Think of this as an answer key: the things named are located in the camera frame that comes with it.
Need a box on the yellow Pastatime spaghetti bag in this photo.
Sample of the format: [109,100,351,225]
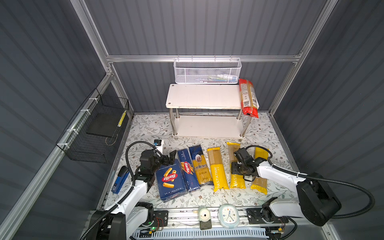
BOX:
[207,147,229,193]
[227,142,246,189]

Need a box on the red spaghetti bag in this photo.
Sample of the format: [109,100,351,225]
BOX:
[239,79,259,119]

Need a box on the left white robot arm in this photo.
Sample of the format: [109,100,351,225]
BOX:
[81,150,177,240]

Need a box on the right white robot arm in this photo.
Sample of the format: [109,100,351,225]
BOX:
[231,148,342,227]

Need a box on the large blue Barilla pasta box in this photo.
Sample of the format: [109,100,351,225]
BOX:
[156,160,187,202]

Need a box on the white two-tier shelf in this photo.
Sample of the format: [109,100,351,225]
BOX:
[166,84,252,139]

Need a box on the yellow spaghetti bag back side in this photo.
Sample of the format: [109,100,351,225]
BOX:
[251,148,269,195]

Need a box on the blue stapler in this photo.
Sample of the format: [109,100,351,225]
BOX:
[111,166,130,194]

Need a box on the narrow blue Barilla spaghetti box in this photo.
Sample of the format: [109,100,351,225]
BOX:
[177,149,200,192]

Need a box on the blue yellow spaghetti bag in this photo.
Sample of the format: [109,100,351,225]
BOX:
[189,145,214,186]

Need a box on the yellow green marker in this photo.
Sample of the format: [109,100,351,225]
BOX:
[117,110,127,128]

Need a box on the white analog clock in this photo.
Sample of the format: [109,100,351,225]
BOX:
[218,204,240,229]

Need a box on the round white timer device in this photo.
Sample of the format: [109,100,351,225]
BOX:
[198,207,212,231]

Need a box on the white tube in basket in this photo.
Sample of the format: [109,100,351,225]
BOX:
[209,74,239,84]

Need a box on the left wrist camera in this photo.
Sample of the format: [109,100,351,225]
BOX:
[154,139,163,154]

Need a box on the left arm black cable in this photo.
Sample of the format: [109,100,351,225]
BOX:
[79,140,158,240]

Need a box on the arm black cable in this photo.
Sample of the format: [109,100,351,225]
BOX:
[79,140,158,240]
[245,145,376,219]

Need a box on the black wire basket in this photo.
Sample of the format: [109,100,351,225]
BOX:
[56,89,130,164]

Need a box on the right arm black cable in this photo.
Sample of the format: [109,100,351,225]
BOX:
[245,145,376,219]

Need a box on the white wire mesh basket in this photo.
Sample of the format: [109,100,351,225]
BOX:
[174,58,242,85]

